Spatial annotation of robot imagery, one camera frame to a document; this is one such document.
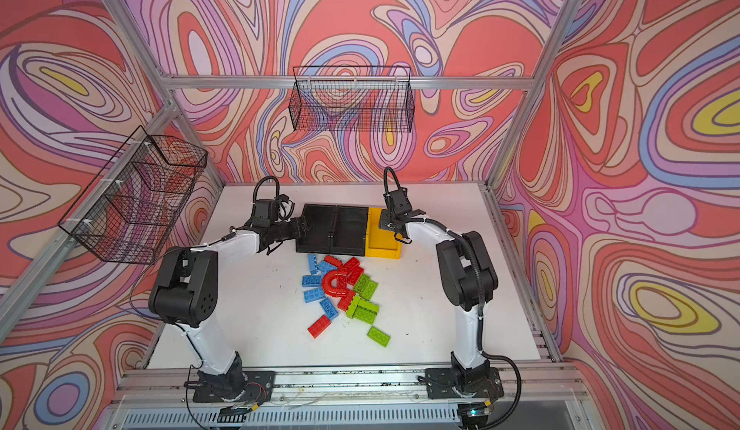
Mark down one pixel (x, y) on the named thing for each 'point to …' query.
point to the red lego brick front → (319, 328)
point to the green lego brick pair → (365, 287)
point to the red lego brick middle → (346, 301)
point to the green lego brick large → (366, 311)
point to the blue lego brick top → (312, 263)
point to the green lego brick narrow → (353, 307)
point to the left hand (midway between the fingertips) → (310, 226)
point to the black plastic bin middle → (348, 236)
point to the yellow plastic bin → (381, 243)
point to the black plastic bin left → (316, 225)
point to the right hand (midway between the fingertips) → (395, 226)
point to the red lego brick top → (353, 271)
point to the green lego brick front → (379, 336)
